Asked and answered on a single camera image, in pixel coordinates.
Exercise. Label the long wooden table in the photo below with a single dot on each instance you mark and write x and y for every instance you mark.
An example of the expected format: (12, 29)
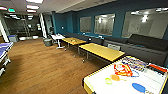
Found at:
(73, 41)
(100, 50)

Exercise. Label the interior glass window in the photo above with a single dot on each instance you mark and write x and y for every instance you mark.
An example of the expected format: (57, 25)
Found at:
(146, 23)
(85, 24)
(104, 24)

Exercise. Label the grey trash bin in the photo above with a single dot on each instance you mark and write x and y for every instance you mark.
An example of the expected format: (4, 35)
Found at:
(48, 42)

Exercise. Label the yellow air hockey table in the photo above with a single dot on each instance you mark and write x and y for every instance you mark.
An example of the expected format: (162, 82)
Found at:
(100, 85)

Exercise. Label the colourful game box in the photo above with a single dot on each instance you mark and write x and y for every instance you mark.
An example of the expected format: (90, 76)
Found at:
(138, 63)

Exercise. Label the dark grey sofa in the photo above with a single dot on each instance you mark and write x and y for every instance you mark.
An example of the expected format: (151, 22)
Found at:
(143, 46)

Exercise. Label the rectangular ceiling light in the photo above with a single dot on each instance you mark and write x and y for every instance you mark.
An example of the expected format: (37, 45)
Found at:
(34, 1)

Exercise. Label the blue round paddle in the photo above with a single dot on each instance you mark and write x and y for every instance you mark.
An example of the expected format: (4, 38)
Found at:
(139, 87)

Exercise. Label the red and black item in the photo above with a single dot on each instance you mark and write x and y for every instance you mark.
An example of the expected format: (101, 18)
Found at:
(158, 69)

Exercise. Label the blue ping pong table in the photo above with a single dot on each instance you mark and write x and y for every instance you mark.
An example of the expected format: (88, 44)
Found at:
(4, 53)

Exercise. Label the green exit sign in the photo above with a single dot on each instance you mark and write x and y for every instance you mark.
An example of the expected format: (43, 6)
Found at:
(11, 10)

